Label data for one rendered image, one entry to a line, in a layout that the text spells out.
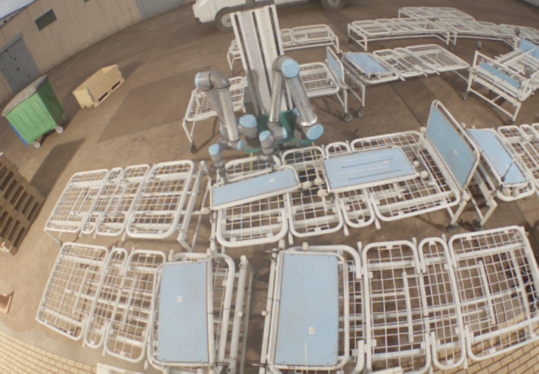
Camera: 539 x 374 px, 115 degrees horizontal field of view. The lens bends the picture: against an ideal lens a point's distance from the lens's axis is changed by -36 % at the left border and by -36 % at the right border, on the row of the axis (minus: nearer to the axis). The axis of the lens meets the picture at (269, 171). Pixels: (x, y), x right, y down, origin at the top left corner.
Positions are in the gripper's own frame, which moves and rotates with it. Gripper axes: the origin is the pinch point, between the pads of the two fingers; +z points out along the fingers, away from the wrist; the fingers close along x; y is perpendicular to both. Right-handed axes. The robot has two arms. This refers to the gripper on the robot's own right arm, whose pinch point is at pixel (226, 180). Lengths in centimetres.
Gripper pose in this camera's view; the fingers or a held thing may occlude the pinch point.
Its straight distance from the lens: 230.9
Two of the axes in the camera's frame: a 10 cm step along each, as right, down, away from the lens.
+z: 2.1, 8.0, 5.6
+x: -1.3, -5.5, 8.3
